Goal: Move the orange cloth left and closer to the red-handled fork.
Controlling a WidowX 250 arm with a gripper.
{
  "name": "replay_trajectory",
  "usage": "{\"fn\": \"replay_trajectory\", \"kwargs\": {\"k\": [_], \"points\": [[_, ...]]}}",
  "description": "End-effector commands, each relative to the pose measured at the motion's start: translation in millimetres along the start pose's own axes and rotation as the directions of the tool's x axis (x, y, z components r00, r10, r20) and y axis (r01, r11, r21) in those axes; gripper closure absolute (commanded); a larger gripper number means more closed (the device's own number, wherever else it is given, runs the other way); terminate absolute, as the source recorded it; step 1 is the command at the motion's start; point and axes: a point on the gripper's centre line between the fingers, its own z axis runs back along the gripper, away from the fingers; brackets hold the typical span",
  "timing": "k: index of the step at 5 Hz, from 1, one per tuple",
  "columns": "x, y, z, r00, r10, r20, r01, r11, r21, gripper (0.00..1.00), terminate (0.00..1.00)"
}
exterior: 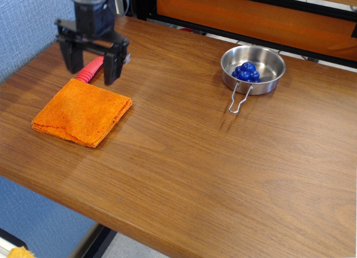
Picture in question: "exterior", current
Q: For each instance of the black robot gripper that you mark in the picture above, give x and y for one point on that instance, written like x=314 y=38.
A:
x=93 y=30

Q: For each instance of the orange cloth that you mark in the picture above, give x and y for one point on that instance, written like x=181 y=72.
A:
x=81 y=113

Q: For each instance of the blue toy grape bunch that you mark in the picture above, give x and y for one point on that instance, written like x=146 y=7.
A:
x=247 y=73

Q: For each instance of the small steel pan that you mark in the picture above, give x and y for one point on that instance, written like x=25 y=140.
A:
x=268 y=63

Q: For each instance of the orange back panel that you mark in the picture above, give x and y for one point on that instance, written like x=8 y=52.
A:
x=285 y=26

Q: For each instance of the orange object at corner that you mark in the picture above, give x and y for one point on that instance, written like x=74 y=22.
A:
x=20 y=252

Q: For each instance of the red-handled fork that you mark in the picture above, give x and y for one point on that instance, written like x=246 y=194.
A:
x=87 y=73

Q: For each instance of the table leg frame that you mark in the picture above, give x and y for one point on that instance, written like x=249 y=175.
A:
x=95 y=242

